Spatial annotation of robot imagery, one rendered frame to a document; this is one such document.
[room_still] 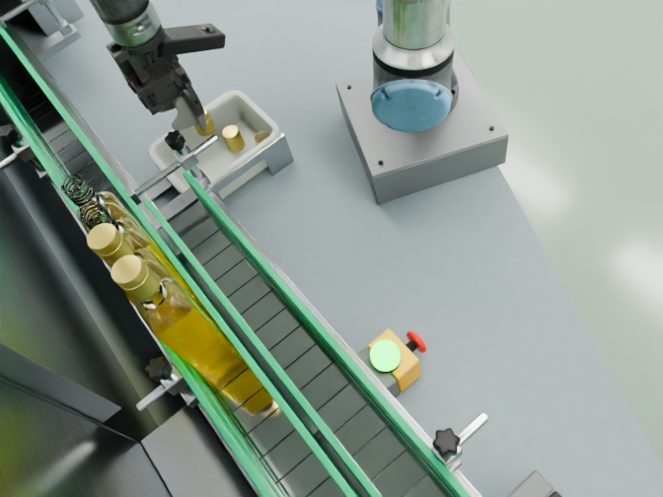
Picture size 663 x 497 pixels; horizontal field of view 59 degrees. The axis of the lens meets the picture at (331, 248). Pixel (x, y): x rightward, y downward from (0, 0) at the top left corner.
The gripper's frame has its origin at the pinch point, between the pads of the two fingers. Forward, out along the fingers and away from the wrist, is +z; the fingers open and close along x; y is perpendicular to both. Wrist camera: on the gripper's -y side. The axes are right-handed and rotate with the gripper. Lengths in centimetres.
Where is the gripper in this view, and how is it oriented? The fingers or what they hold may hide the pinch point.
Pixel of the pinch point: (198, 116)
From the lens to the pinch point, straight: 109.3
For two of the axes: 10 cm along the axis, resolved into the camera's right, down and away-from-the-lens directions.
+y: -7.9, 5.9, -1.8
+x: 5.9, 6.4, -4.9
